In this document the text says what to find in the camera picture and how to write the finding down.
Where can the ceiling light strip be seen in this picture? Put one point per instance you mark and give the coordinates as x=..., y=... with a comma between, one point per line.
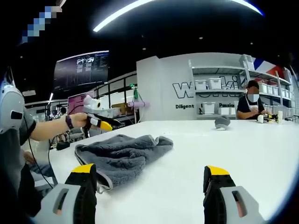
x=109, y=22

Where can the small grey cloth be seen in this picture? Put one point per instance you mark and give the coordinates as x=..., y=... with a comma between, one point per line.
x=222, y=122

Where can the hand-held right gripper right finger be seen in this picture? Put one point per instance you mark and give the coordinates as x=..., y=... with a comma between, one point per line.
x=224, y=200

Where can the dark wristband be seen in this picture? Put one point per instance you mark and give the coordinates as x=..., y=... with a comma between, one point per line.
x=69, y=121

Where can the cardboard box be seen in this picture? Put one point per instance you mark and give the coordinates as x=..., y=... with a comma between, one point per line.
x=120, y=108

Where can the small white object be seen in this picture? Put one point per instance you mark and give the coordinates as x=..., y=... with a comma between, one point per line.
x=279, y=117

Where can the grey shelving rack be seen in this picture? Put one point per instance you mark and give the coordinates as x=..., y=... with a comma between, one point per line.
x=215, y=67

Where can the person's left hand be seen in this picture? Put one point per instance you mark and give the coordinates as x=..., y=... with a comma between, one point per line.
x=80, y=119

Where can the laptop with pink screen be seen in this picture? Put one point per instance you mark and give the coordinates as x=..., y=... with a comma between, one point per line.
x=74, y=102

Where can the grey towel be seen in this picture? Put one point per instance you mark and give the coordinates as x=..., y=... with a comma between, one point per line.
x=121, y=158

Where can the dark low counter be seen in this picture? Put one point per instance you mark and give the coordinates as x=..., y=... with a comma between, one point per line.
x=126, y=119

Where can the green hanging object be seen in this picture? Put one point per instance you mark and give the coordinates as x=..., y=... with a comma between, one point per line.
x=136, y=94

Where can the white table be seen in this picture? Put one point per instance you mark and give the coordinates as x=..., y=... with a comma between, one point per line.
x=222, y=158

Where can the large wall monitor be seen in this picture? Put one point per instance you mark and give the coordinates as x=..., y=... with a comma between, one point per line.
x=79, y=70

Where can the small black object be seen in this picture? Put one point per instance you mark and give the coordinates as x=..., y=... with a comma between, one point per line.
x=62, y=145

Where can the white box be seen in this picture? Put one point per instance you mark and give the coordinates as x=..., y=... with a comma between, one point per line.
x=112, y=113

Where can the person's legs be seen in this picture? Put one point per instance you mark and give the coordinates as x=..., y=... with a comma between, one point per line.
x=43, y=169

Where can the white wearable device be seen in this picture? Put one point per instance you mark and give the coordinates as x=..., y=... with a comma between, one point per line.
x=10, y=102

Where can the white cup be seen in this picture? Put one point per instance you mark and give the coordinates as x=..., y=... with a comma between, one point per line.
x=260, y=119

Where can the row of white storage bins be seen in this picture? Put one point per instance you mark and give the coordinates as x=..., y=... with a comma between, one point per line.
x=215, y=82

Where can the person's torso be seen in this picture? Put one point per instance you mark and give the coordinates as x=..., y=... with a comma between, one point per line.
x=11, y=149

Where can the lilac roll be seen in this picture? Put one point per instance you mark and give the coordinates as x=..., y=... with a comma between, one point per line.
x=137, y=104

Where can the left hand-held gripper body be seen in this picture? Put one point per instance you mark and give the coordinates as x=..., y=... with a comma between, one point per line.
x=93, y=105

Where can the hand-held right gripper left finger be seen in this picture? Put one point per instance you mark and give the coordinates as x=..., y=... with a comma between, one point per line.
x=67, y=200

